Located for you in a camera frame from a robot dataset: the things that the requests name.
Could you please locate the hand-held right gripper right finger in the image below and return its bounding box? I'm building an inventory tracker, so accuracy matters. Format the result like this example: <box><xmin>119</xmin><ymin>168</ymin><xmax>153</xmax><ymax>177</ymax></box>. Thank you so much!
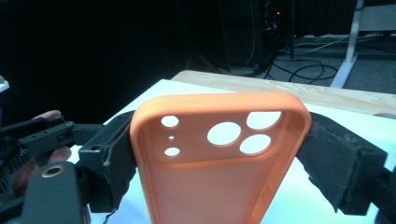
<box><xmin>295</xmin><ymin>111</ymin><xmax>389</xmax><ymax>217</ymax></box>

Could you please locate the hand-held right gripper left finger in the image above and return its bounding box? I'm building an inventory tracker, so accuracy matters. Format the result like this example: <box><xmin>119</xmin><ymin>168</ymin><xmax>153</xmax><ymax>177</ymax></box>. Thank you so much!
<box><xmin>78</xmin><ymin>110</ymin><xmax>138</xmax><ymax>214</ymax></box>

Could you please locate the orange phone case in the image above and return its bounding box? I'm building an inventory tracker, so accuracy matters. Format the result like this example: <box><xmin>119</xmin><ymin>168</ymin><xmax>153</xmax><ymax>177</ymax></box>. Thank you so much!
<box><xmin>129</xmin><ymin>91</ymin><xmax>312</xmax><ymax>224</ymax></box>

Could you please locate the white desk leg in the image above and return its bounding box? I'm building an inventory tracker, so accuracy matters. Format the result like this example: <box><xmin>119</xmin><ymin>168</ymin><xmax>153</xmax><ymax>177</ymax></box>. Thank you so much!
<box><xmin>330</xmin><ymin>0</ymin><xmax>366</xmax><ymax>89</ymax></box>

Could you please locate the dark equipment rack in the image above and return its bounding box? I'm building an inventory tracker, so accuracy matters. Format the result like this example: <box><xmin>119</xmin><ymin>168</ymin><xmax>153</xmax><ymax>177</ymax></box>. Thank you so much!
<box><xmin>257</xmin><ymin>0</ymin><xmax>297</xmax><ymax>64</ymax></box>

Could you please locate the black cable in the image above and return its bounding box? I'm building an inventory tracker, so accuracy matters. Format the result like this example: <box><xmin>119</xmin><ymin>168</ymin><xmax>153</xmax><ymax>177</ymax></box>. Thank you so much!
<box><xmin>262</xmin><ymin>58</ymin><xmax>339</xmax><ymax>85</ymax></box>

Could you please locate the white cable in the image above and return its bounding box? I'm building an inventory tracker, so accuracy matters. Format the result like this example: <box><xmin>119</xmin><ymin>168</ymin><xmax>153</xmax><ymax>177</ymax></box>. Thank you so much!
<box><xmin>292</xmin><ymin>35</ymin><xmax>351</xmax><ymax>56</ymax></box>

